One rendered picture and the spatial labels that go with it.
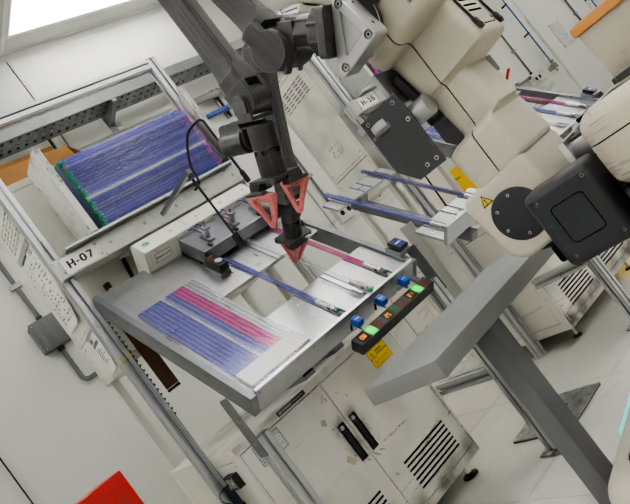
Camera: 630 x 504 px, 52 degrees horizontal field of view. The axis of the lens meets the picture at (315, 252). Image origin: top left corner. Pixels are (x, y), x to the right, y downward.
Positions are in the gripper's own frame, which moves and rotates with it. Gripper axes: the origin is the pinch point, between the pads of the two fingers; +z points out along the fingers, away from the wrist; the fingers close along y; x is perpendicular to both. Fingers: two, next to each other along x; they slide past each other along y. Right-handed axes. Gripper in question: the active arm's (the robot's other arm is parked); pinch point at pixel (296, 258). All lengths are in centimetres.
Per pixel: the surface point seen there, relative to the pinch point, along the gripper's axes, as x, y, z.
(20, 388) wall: -149, 53, 103
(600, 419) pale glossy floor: 87, -34, 45
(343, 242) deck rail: 2.9, -19.5, 3.7
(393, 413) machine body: 34, -2, 49
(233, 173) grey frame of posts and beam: -49, -21, -7
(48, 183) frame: -69, 37, -24
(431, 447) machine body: 46, -6, 61
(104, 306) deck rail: -35, 48, 3
